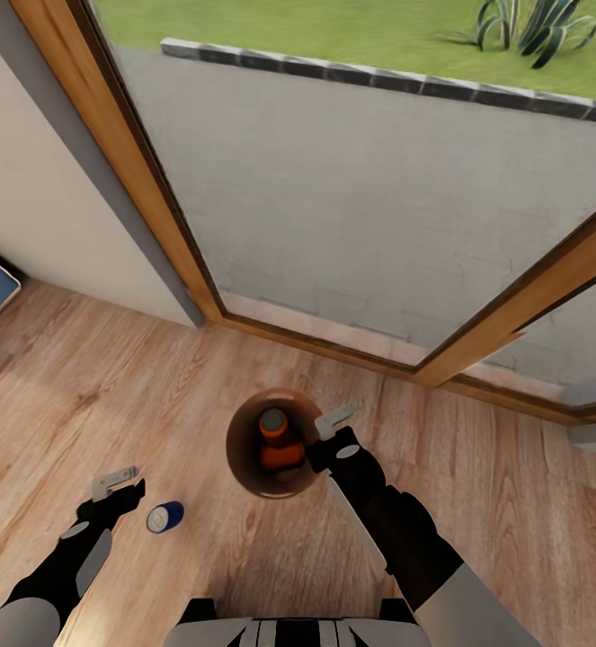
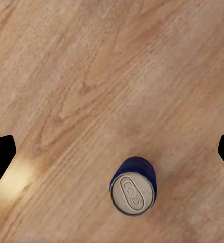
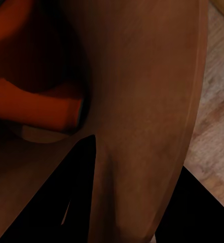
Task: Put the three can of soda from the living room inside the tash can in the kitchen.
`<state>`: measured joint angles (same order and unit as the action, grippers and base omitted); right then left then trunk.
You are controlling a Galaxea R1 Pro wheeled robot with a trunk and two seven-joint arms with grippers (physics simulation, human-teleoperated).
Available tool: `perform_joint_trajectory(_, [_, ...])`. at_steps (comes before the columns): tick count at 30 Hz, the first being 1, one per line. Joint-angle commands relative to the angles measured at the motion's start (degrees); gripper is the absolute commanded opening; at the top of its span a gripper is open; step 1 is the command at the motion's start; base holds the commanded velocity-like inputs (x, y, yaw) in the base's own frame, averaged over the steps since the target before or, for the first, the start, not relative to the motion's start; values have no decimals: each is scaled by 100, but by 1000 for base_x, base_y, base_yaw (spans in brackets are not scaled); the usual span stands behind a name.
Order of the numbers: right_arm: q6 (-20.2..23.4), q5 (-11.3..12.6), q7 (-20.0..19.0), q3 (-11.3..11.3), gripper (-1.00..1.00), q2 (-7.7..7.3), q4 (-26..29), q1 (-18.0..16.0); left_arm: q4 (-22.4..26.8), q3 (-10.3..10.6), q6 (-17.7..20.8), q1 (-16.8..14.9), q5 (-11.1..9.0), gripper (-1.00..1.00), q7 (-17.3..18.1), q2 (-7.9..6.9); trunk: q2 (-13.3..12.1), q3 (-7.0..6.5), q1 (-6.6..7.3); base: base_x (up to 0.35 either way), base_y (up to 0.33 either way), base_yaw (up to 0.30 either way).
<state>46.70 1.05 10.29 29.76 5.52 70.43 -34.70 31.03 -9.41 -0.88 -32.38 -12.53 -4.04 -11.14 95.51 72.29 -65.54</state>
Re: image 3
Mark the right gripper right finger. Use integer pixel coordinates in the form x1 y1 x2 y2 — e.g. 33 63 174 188
155 166 224 243

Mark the trash can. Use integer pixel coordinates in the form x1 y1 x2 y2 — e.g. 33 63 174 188
0 0 209 243

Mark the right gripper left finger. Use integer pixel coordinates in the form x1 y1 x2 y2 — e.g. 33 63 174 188
0 135 96 243

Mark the can of soda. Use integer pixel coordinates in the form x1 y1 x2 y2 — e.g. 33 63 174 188
0 0 65 92
0 76 87 132

